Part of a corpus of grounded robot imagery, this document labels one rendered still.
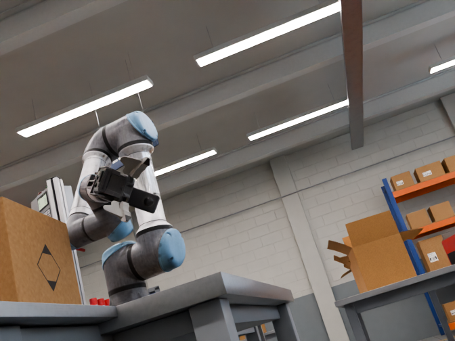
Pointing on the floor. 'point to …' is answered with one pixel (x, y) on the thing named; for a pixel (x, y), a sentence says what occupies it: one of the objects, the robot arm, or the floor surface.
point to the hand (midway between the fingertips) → (141, 190)
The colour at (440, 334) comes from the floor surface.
